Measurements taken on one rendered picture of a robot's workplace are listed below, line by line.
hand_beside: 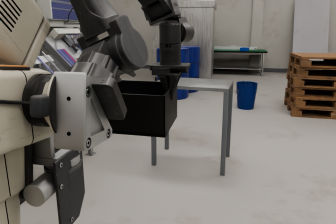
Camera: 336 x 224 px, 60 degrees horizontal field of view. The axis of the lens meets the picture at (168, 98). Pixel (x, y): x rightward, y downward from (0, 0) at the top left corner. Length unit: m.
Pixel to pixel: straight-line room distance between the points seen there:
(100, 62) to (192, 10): 6.57
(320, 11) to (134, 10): 5.49
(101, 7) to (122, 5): 9.49
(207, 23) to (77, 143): 6.62
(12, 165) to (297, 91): 4.42
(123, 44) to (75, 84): 0.13
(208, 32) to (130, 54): 6.48
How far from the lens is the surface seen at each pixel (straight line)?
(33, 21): 0.57
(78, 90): 0.42
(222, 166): 2.72
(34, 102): 0.42
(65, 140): 0.44
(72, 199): 0.67
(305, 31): 9.22
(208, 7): 6.98
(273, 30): 9.42
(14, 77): 0.47
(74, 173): 0.66
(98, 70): 0.47
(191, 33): 0.84
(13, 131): 0.48
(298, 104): 4.72
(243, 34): 9.36
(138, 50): 0.54
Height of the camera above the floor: 1.29
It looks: 13 degrees down
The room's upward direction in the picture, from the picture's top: straight up
